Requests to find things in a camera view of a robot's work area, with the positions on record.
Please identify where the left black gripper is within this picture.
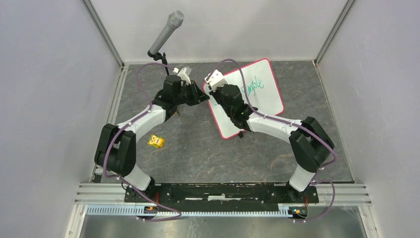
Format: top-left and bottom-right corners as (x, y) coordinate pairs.
(174, 80), (210, 107)

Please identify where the pink framed whiteboard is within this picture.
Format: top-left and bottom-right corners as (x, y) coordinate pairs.
(202, 59), (285, 139)

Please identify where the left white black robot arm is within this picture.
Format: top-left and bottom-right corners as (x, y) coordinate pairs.
(94, 75), (209, 202)

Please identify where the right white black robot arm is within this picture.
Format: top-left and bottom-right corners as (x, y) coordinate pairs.
(206, 84), (337, 202)

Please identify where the black microphone stand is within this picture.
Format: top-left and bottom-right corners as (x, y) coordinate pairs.
(147, 51), (168, 65)

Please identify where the yellow toy block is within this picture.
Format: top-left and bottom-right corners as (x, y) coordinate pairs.
(148, 134), (165, 148)

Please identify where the grey microphone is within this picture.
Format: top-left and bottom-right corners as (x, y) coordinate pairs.
(148, 10), (185, 57)

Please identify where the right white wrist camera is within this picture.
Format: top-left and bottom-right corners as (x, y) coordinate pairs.
(204, 69), (227, 92)

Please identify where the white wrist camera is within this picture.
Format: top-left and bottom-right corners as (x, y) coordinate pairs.
(204, 69), (227, 92)
(172, 66), (192, 85)

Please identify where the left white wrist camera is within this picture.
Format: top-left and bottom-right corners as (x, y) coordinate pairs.
(172, 66), (192, 85)

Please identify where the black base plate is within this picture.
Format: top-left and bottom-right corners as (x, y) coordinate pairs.
(124, 182), (319, 213)

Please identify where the white slotted cable duct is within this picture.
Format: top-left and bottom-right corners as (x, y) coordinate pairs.
(86, 205), (307, 218)

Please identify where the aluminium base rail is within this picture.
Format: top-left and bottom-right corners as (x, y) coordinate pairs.
(75, 183), (372, 207)

